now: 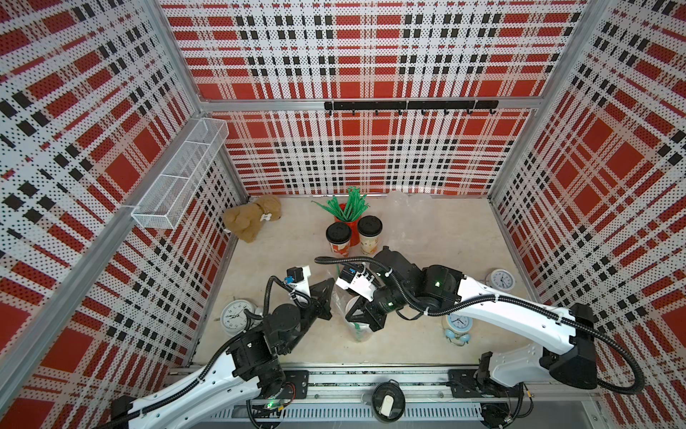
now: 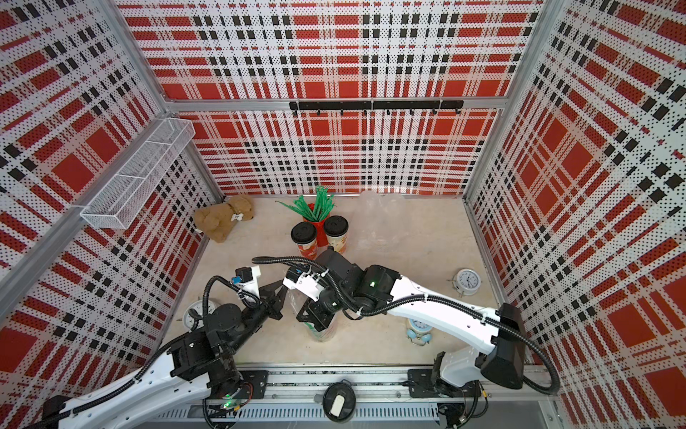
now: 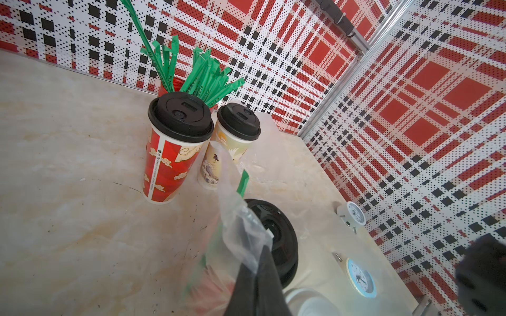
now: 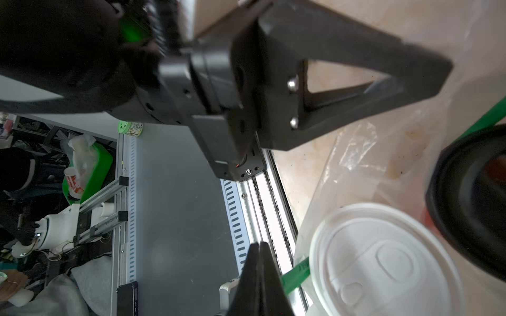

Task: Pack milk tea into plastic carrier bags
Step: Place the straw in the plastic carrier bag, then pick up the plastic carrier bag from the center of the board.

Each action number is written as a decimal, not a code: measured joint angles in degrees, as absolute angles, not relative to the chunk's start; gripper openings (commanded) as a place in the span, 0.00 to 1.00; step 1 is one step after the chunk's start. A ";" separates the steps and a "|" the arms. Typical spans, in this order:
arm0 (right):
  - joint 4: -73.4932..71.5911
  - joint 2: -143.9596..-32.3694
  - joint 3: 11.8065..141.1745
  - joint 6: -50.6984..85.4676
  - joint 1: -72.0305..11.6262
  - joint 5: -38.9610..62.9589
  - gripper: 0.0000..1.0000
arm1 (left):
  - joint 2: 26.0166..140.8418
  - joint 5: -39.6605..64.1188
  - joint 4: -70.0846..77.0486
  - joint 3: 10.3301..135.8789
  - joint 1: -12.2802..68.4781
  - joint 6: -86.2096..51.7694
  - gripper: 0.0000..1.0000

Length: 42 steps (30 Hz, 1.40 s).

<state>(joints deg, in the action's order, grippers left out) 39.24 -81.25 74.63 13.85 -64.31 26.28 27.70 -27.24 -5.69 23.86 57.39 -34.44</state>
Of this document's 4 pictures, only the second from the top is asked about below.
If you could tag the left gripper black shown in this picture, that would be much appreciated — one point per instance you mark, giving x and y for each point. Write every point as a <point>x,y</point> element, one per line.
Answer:
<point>269,292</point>

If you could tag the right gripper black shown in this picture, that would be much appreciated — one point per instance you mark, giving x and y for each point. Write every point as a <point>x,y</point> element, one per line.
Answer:
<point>314,315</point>

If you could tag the clear plastic carrier bag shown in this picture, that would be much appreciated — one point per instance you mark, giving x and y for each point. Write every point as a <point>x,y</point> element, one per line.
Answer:
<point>296,299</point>

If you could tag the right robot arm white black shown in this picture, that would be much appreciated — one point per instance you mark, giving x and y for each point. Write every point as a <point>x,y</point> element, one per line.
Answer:
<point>497,348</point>

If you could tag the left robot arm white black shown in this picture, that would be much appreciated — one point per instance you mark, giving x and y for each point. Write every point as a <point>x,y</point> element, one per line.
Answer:
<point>197,365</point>

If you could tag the left black lid red cup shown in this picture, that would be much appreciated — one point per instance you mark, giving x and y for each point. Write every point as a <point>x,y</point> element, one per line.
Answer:
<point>304,235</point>

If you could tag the red straw holder cup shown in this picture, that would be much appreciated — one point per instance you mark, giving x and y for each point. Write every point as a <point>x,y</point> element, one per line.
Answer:
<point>322,240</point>

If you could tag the white alarm clock left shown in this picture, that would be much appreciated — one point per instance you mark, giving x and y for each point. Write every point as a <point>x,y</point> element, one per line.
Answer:
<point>192,317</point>

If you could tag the white alarm clock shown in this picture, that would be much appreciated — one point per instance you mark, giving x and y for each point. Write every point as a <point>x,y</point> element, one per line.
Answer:
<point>192,317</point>
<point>467,282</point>

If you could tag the brown teddy bear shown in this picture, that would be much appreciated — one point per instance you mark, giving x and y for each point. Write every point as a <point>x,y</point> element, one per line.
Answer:
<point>217,221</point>

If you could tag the green straws bundle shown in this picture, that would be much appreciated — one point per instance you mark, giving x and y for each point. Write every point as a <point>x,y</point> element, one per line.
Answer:
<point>321,209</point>

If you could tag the light blue alarm clock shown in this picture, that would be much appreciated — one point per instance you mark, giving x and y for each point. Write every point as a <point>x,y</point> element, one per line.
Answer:
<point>418,332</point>

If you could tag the white alarm clock right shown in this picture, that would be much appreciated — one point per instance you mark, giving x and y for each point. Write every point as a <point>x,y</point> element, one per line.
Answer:
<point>467,282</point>

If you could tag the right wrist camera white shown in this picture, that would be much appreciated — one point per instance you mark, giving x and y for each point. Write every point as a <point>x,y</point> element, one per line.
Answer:
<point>307,282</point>

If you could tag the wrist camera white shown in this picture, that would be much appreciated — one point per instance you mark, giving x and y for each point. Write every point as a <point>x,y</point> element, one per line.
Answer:
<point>246,281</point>
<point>307,282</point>

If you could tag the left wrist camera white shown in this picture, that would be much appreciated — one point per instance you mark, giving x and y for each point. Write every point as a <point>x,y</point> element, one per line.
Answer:
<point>246,281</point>

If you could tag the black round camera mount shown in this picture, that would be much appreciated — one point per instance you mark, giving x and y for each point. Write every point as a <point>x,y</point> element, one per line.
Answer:
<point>339,402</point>

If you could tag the white wire mesh basket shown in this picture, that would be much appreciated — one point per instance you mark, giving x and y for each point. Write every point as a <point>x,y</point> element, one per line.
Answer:
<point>124,196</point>

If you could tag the black hook rail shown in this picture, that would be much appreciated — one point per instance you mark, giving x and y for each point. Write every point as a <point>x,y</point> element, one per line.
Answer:
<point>382,105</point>

